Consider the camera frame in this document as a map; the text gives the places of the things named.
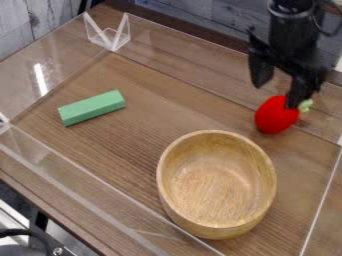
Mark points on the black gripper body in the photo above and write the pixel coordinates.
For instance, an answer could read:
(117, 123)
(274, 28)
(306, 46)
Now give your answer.
(293, 50)

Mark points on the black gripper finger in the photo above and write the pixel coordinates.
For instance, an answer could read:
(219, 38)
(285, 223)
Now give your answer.
(261, 66)
(302, 89)

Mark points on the red plush strawberry toy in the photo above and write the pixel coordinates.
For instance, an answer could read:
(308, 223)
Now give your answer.
(274, 118)

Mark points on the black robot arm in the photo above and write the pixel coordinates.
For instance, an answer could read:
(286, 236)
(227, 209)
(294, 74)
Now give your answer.
(298, 23)

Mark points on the wooden bowl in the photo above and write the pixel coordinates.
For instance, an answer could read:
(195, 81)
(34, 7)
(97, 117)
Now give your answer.
(217, 183)

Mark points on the green rectangular block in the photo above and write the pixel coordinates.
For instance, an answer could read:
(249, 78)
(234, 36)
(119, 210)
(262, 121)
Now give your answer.
(91, 107)

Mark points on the clear acrylic corner bracket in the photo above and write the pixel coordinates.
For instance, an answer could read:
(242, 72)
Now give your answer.
(109, 38)

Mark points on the clear acrylic tray wall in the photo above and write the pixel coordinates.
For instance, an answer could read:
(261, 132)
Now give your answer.
(90, 176)

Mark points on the black metal table frame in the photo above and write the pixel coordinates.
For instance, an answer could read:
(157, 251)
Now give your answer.
(54, 248)

